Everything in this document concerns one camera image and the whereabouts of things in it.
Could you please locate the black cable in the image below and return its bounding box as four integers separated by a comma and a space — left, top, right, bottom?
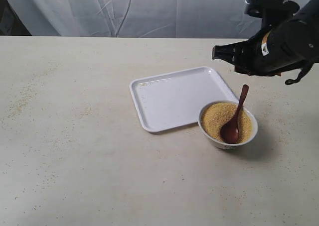
285, 59, 315, 86

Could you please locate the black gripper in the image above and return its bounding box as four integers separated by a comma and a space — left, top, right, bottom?
211, 29, 272, 75

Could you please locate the white square plastic tray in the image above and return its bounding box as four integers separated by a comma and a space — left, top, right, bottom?
130, 66, 238, 133

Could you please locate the yellow-brown granular powder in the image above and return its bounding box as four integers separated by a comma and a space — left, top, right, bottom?
201, 103, 252, 143

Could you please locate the white ceramic bowl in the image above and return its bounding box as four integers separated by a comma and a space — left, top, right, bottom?
198, 101, 258, 150

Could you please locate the brown wooden spoon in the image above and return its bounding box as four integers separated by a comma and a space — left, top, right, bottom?
220, 84, 249, 144

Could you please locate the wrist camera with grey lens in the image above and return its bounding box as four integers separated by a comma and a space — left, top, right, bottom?
244, 0, 300, 29

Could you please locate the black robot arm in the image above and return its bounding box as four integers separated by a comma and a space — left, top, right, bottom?
212, 0, 319, 76

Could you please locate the white backdrop cloth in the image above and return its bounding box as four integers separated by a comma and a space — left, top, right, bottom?
7, 0, 309, 38

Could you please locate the dark object behind cloth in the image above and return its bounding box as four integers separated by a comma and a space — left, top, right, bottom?
0, 0, 31, 36

